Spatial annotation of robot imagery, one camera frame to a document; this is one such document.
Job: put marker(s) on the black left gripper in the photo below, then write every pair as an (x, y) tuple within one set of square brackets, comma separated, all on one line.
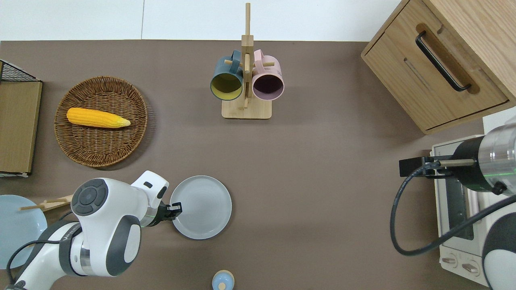
[(163, 212)]

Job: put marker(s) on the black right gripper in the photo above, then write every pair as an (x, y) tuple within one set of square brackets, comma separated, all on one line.
[(469, 165)]

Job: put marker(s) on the gray round plate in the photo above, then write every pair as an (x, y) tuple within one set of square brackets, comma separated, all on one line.
[(205, 207)]

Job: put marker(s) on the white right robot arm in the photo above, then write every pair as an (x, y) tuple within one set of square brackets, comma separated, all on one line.
[(502, 157)]

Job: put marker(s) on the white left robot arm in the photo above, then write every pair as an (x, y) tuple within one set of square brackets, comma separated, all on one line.
[(100, 225)]

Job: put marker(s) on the wooden plate rack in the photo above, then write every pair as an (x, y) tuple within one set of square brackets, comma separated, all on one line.
[(56, 203)]

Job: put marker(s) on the light blue plate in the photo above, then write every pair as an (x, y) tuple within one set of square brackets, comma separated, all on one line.
[(18, 229)]

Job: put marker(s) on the light wooden cabinet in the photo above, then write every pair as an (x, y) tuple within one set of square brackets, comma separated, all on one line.
[(443, 92)]

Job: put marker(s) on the small blue dome knob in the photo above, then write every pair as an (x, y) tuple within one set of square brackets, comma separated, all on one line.
[(223, 280)]

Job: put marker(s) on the brown table mat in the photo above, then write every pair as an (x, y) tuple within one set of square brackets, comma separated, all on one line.
[(322, 181)]

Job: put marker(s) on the white toaster oven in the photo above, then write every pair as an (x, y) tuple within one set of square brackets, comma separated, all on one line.
[(451, 249)]

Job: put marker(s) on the brown wicker basket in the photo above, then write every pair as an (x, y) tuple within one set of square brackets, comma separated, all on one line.
[(100, 145)]

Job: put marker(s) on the white oven knob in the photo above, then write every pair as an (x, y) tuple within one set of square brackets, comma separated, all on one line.
[(470, 268), (448, 260)]

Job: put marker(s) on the wooden mug tree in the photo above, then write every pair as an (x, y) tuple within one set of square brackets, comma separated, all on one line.
[(246, 112)]

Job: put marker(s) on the yellow corn cob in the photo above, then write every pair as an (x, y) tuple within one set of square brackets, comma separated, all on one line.
[(94, 117)]

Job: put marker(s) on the dark teal mug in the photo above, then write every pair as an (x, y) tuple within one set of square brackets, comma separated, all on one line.
[(226, 86)]

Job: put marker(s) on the pink mug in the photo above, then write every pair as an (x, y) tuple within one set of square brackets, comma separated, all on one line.
[(268, 86)]

